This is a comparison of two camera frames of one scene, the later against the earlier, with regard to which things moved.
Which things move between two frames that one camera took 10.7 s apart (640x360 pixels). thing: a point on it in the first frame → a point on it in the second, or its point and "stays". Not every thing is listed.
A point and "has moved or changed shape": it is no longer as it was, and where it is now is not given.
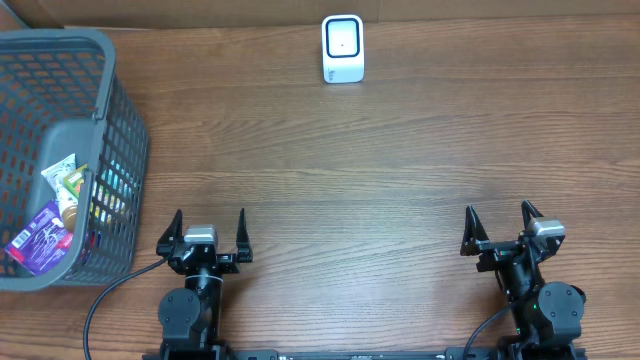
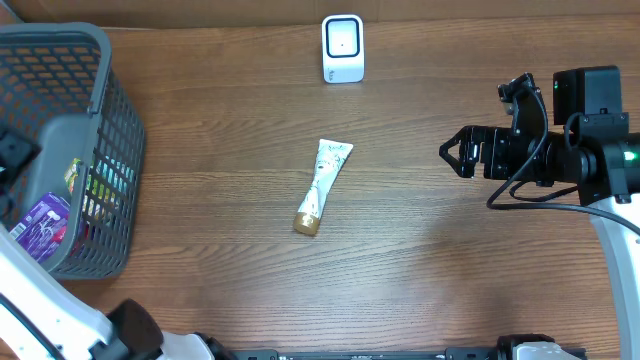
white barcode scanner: x=343 y=48 stays
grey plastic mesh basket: x=61 y=95 stays
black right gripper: x=475 y=242 → x=495 y=139
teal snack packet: x=113 y=193 has moved or changed shape
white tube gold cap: x=68 y=202 → x=330 y=158
